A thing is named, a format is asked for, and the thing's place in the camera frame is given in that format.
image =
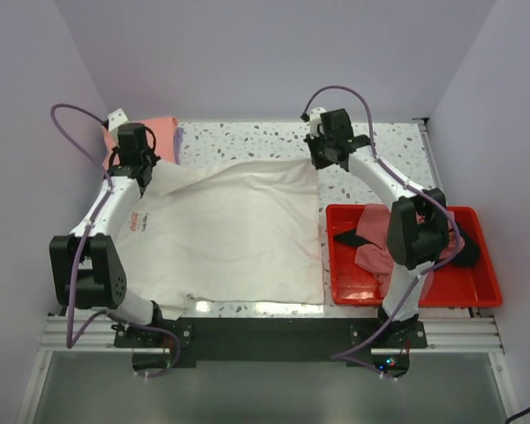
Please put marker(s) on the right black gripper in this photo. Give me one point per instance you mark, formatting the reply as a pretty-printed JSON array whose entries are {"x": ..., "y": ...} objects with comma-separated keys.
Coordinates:
[{"x": 318, "y": 162}]

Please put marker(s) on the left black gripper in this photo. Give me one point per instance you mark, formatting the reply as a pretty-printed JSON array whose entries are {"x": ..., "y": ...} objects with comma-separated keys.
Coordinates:
[{"x": 154, "y": 159}]

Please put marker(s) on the white red print t shirt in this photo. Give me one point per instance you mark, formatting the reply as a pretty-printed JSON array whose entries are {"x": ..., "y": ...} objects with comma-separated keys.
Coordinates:
[{"x": 244, "y": 232}]

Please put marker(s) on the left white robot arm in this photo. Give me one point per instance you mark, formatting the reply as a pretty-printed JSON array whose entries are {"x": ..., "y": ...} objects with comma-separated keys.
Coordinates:
[{"x": 87, "y": 271}]

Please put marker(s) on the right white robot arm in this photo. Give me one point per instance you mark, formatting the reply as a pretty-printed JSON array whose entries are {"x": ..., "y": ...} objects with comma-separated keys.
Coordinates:
[{"x": 418, "y": 229}]

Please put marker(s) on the folded salmon pink t shirt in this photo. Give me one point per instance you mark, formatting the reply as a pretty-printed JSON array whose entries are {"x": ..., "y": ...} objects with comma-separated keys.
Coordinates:
[{"x": 163, "y": 128}]

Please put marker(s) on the folded lavender t shirt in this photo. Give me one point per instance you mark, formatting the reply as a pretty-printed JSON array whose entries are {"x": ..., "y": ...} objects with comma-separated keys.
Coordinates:
[{"x": 177, "y": 143}]

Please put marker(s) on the pink t shirt in bin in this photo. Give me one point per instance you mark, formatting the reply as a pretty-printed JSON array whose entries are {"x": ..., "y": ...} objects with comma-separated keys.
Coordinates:
[{"x": 374, "y": 257}]

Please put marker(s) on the red plastic bin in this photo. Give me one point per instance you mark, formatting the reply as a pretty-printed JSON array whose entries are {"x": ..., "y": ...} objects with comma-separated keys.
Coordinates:
[{"x": 453, "y": 286}]

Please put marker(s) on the black t shirt in bin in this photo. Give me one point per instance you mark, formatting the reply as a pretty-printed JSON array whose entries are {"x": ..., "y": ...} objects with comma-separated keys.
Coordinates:
[{"x": 467, "y": 257}]

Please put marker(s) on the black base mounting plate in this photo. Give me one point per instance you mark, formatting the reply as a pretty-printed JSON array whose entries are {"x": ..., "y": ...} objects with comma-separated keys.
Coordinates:
[{"x": 186, "y": 342}]

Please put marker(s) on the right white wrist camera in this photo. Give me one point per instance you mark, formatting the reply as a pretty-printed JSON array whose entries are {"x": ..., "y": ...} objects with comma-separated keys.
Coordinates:
[{"x": 314, "y": 120}]

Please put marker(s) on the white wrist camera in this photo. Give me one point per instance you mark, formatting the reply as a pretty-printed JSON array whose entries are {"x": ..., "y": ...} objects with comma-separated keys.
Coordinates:
[
  {"x": 116, "y": 119},
  {"x": 314, "y": 120}
]

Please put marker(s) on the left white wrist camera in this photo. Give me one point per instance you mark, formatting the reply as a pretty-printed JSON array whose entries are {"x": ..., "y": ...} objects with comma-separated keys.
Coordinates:
[{"x": 116, "y": 119}]

